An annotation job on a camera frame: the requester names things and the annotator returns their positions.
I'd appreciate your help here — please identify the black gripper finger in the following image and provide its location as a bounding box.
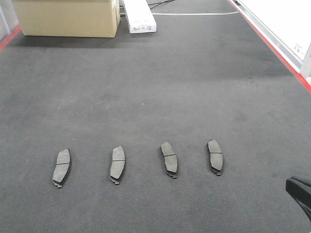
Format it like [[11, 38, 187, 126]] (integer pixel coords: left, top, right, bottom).
[[286, 176, 311, 220]]

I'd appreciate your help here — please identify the grey brake pad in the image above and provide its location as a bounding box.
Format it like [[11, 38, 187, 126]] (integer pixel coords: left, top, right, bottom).
[[160, 142, 178, 179], [52, 149, 72, 188], [207, 140, 223, 176], [110, 146, 125, 185]]

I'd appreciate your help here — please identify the dark grey conveyor belt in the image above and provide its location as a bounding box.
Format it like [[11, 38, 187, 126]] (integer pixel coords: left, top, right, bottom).
[[0, 0, 311, 233]]

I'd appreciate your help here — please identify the long white carton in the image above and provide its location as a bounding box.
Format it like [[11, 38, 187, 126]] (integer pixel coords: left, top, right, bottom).
[[123, 0, 157, 34]]

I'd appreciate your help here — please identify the brown cardboard box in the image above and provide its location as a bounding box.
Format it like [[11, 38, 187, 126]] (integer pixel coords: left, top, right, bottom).
[[13, 0, 120, 38]]

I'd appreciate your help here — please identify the red right conveyor rail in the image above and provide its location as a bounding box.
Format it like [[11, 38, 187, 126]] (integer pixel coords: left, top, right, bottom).
[[229, 0, 311, 93]]

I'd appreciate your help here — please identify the red conveyor side rail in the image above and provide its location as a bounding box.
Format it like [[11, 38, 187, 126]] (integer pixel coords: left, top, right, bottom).
[[0, 25, 21, 51]]

